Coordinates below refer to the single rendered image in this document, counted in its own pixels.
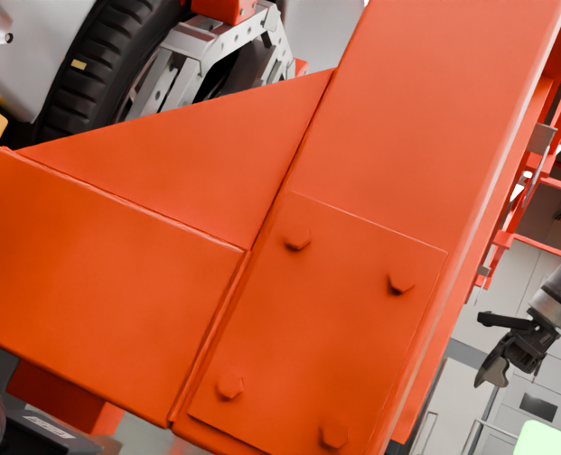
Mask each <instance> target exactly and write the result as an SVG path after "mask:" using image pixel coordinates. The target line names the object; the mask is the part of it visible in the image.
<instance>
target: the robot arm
mask: <svg viewBox="0 0 561 455"><path fill-rule="evenodd" d="M528 304H529V305H530V306H531V307H532V308H531V309H530V308H528V310H527V311H526V313H527V314H529V315H530V316H531V317H532V318H533V319H532V320H527V319H521V318H516V317H510V316H505V315H499V314H495V313H494V312H492V311H484V312H482V311H479V312H478V316H477V321H478V322H479V323H481V324H482V325H483V326H485V327H492V326H497V327H502V328H507V329H510V331H509V332H507V333H506V334H505V335H504V336H503V337H502V338H501V339H500V341H499V342H498V344H497V346H496V347H495V348H494V349H493V350H492V351H491V353H490V354H489V355H488V356H487V357H486V359H485V360H484V362H483V363H482V366H481V367H480V369H479V371H478V373H477V375H476V376H475V378H474V383H473V387H474V388H477V387H479V386H480V385H481V384H482V383H484V382H485V381H487V382H489V383H491V384H493V385H495V386H498V387H501V388H505V387H507V386H508V384H509V380H508V378H507V376H506V372H507V371H508V369H509V368H510V363H511V364H512V365H514V366H515V367H516V368H519V369H520V370H521V371H522V372H524V373H527V374H530V375H531V373H532V372H533V371H534V370H535V369H536V368H537V367H538V365H539V364H540V363H541V362H542V361H543V359H544V358H545V357H546V356H547V355H546V354H547V350H548V349H549V348H550V346H551V345H552V344H553V343H554V342H555V341H556V340H559V339H560V338H561V334H560V333H559V332H557V331H556V326H557V327H558V328H559V329H560V330H561V265H560V266H559V267H558V268H557V269H556V270H555V271H554V272H553V273H552V275H551V276H550V277H549V278H548V279H547V281H546V282H545V283H544V284H543V285H542V286H541V288H539V290H538V291H537V292H536V293H535V294H534V296H533V297H532V298H531V299H530V300H529V301H528ZM537 326H539V329H538V330H536V327H537ZM545 352H546V354H545ZM507 359H509V360H510V361H508V360H507Z"/></svg>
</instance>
